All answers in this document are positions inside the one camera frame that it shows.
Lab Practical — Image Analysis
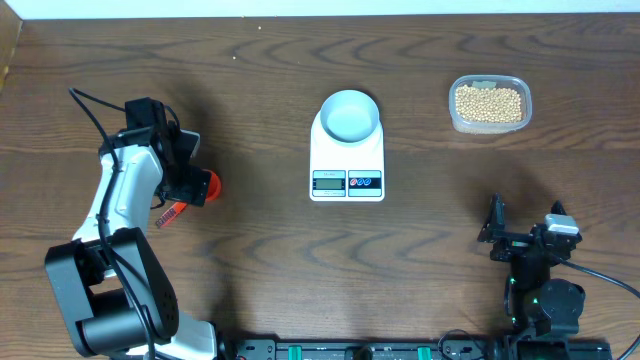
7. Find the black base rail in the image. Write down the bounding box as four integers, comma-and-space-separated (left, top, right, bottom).
217, 337, 612, 360

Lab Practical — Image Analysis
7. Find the clear container of soybeans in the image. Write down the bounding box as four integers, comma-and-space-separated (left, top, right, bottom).
448, 75, 533, 135

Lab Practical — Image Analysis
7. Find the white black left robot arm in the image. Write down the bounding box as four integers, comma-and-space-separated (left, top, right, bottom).
45, 127, 218, 359

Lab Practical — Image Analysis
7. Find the white digital kitchen scale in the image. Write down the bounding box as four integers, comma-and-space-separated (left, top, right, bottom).
308, 108, 386, 202

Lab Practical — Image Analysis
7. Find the red plastic scoop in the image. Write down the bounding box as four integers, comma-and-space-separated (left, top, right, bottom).
155, 170, 222, 229

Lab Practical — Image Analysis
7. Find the grey plastic bowl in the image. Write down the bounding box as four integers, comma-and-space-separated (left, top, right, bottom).
319, 90, 381, 143

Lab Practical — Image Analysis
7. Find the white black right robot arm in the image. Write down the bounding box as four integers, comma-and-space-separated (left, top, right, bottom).
477, 193, 612, 360

